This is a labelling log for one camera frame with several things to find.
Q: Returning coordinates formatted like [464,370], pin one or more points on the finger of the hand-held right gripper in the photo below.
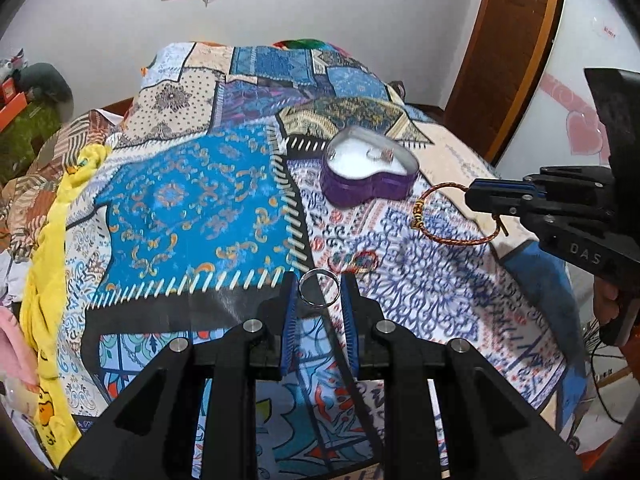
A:
[500,186]
[500,204]

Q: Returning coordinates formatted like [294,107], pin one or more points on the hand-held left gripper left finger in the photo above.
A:
[287,322]

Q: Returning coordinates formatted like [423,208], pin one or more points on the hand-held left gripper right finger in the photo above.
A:
[350,330]

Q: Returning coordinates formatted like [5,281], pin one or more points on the purple heart-shaped jewelry box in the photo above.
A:
[367,185]

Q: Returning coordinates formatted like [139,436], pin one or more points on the person's right hand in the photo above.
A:
[606,305]

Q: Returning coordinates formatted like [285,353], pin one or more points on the white wardrobe with pink print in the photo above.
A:
[575,60]

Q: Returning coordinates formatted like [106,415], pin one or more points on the brown wooden door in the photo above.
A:
[505,45]

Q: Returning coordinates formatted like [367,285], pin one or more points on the blue patchwork printed blanket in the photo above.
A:
[210,190]

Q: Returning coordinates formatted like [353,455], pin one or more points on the yellow cartoon blanket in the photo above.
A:
[47,260]

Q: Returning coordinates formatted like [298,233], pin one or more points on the pink cloth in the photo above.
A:
[17,350]

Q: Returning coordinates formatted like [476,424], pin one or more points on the green patterned cloth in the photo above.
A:
[25,135]

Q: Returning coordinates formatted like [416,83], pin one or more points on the grey plush toy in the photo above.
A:
[47,85]

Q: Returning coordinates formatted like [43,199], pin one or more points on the orange box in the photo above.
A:
[11,107]

